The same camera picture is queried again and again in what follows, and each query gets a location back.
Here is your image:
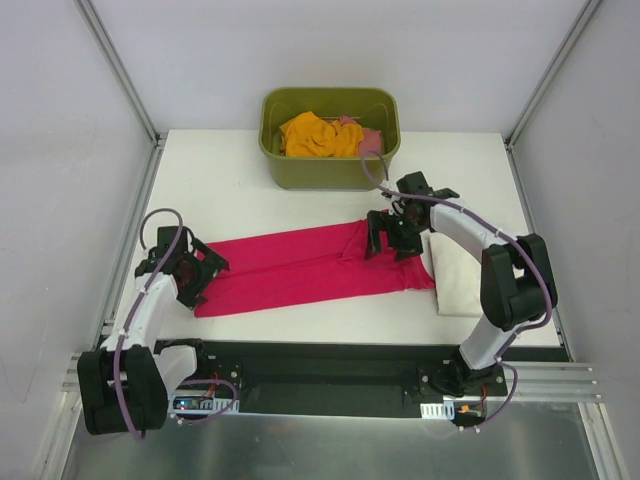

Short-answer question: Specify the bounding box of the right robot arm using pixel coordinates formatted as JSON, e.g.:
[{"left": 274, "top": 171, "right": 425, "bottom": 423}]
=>
[{"left": 366, "top": 172, "right": 558, "bottom": 397}]

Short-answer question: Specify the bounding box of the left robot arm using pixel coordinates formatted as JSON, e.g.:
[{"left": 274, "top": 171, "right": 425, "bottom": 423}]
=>
[{"left": 77, "top": 226, "right": 229, "bottom": 436}]

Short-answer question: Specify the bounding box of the folded white t-shirt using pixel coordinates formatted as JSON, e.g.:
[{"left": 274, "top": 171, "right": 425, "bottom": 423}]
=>
[{"left": 428, "top": 233, "right": 482, "bottom": 318}]

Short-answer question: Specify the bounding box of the salmon pink t-shirt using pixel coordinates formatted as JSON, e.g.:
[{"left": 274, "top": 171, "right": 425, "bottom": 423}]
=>
[{"left": 339, "top": 116, "right": 383, "bottom": 157}]

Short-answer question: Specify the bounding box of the green plastic bin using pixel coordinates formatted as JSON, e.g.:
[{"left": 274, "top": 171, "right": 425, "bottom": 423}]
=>
[{"left": 258, "top": 87, "right": 401, "bottom": 190}]

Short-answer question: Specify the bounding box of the yellow t-shirt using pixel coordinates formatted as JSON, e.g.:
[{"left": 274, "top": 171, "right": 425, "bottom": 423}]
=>
[{"left": 279, "top": 111, "right": 357, "bottom": 158}]

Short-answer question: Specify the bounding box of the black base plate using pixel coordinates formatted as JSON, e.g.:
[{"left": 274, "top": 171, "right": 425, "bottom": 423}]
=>
[{"left": 154, "top": 335, "right": 574, "bottom": 416}]

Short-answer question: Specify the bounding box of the left aluminium frame post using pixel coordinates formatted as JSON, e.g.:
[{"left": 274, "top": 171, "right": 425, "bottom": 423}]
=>
[{"left": 74, "top": 0, "right": 169, "bottom": 146}]

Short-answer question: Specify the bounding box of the aluminium frame post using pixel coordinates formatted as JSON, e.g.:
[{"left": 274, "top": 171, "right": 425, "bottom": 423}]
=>
[
  {"left": 74, "top": 0, "right": 169, "bottom": 146},
  {"left": 504, "top": 0, "right": 604, "bottom": 152}
]

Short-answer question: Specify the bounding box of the aluminium frame rail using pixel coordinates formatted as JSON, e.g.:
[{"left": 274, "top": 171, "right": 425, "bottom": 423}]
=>
[{"left": 62, "top": 352, "right": 604, "bottom": 404}]

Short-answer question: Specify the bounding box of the right aluminium frame post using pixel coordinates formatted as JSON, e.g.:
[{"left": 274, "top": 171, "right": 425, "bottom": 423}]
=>
[{"left": 504, "top": 0, "right": 604, "bottom": 152}]

